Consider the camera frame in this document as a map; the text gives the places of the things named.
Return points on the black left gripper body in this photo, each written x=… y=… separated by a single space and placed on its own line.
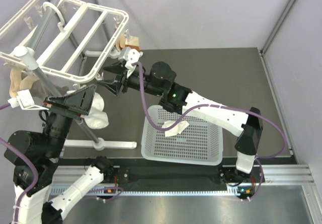
x=63 y=109

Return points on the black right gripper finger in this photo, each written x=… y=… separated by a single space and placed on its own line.
x=114 y=86
x=117 y=68

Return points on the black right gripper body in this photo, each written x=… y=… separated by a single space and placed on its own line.
x=130 y=81

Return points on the white sock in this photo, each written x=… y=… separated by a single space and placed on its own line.
x=97 y=118
x=174 y=129

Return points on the white clip sock hanger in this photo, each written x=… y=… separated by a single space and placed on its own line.
x=65 y=30

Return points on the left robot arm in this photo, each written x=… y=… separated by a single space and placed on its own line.
x=33 y=153

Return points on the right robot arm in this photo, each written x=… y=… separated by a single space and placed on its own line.
x=247 y=126

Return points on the white stand base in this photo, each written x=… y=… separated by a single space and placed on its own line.
x=101 y=145

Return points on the beige sock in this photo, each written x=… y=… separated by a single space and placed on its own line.
x=18 y=83

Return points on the grey metal stand pole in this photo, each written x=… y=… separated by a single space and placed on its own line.
x=25 y=55

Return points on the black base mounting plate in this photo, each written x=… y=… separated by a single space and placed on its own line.
x=140 y=175

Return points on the white perforated plastic basket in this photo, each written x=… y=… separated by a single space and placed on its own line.
x=201 y=143

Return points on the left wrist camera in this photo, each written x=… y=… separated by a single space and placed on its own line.
x=25 y=101

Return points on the aluminium frame profile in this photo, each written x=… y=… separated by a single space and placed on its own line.
x=279 y=23

